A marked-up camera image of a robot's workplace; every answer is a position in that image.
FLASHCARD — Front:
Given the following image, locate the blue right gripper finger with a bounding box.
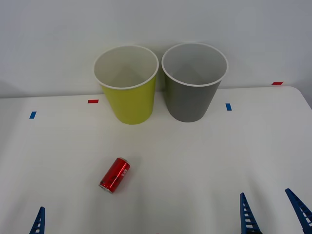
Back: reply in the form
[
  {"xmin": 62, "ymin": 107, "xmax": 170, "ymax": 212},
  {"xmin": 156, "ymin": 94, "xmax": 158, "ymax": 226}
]
[
  {"xmin": 239, "ymin": 193, "xmax": 263, "ymax": 234},
  {"xmin": 284, "ymin": 188, "xmax": 312, "ymax": 234}
]

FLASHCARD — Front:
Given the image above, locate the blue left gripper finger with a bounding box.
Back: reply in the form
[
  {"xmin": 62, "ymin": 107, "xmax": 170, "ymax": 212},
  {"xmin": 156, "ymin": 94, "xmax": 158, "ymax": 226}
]
[{"xmin": 29, "ymin": 206, "xmax": 46, "ymax": 234}]

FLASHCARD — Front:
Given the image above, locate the red drink can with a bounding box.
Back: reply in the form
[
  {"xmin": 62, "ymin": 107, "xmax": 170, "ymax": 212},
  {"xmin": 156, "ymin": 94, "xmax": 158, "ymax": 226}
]
[{"xmin": 98, "ymin": 157, "xmax": 131, "ymax": 194}]

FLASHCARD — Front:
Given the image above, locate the grey plastic bin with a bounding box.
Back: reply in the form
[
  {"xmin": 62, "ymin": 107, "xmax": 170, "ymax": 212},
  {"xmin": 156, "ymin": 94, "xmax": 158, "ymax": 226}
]
[{"xmin": 161, "ymin": 42, "xmax": 229, "ymax": 123}]

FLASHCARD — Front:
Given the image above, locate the yellow-green plastic bin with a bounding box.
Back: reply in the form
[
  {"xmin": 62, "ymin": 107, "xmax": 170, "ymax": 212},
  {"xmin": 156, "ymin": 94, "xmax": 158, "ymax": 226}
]
[{"xmin": 93, "ymin": 44, "xmax": 160, "ymax": 125}]

